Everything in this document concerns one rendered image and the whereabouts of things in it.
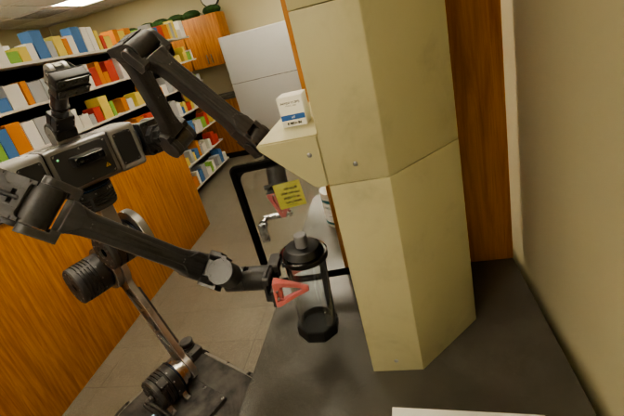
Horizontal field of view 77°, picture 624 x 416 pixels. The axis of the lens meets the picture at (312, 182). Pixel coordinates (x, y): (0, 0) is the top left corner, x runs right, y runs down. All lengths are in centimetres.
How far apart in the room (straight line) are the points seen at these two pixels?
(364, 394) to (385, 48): 70
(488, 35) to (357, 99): 47
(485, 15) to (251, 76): 501
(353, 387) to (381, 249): 35
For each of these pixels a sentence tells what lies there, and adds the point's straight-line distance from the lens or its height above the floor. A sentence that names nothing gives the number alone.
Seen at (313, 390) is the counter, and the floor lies 94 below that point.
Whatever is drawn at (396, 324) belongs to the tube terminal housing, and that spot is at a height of 107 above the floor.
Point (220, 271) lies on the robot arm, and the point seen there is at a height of 125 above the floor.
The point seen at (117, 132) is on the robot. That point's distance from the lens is 147.
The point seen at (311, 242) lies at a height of 125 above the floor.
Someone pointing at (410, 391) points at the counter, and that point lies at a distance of 95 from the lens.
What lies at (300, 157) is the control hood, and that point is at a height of 147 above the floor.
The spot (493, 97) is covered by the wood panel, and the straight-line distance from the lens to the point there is 107.
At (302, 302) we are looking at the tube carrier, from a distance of 91.
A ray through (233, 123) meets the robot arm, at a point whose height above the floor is 149.
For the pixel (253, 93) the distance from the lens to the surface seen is 590.
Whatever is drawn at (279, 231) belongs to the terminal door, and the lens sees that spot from 112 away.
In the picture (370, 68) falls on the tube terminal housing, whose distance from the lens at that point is 65.
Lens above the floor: 169
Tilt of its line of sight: 22 degrees down
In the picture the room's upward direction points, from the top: 14 degrees counter-clockwise
